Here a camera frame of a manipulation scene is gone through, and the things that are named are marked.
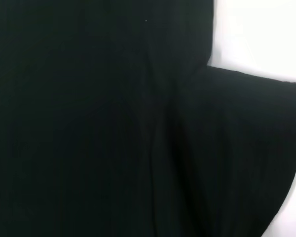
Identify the black shirt with FREE print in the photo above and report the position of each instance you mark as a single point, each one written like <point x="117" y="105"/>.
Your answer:
<point x="113" y="123"/>

